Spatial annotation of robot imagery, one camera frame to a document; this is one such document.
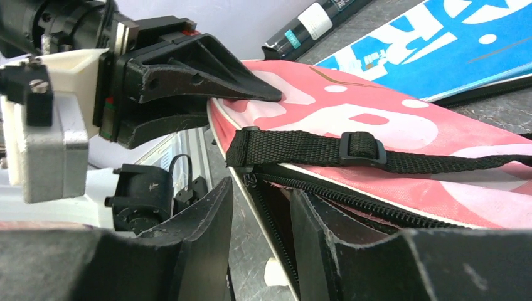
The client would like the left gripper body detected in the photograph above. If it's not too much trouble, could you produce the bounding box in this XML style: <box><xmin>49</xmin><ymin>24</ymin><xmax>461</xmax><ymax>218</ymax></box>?
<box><xmin>92</xmin><ymin>16</ymin><xmax>198</xmax><ymax>142</ymax></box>

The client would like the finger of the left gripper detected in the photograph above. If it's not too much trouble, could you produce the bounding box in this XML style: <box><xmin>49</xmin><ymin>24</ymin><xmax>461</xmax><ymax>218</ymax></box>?
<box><xmin>116</xmin><ymin>112</ymin><xmax>208</xmax><ymax>149</ymax></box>
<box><xmin>126</xmin><ymin>34</ymin><xmax>282</xmax><ymax>104</ymax></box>

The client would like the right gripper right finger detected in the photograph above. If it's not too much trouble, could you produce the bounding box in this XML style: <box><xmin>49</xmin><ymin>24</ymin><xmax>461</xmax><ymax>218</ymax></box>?
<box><xmin>290</xmin><ymin>190</ymin><xmax>531</xmax><ymax>300</ymax></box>

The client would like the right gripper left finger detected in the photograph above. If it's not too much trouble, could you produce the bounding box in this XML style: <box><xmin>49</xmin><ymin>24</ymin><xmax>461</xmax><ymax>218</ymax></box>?
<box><xmin>1</xmin><ymin>177</ymin><xmax>234</xmax><ymax>300</ymax></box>

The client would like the pink racket cover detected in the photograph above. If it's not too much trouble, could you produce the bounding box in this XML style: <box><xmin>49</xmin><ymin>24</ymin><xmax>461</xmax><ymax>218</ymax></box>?
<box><xmin>208</xmin><ymin>61</ymin><xmax>531</xmax><ymax>300</ymax></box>

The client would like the black shuttlecock tube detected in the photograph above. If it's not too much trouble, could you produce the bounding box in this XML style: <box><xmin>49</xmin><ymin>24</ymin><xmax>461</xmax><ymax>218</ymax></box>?
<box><xmin>262</xmin><ymin>0</ymin><xmax>371</xmax><ymax>61</ymax></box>

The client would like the blue racket cover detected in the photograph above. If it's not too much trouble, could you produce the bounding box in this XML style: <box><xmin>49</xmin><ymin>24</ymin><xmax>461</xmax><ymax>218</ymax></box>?
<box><xmin>319</xmin><ymin>0</ymin><xmax>531</xmax><ymax>102</ymax></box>

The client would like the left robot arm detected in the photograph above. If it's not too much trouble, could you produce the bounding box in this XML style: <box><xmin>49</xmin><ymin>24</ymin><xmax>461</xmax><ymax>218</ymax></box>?
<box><xmin>1</xmin><ymin>1</ymin><xmax>282</xmax><ymax>149</ymax></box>

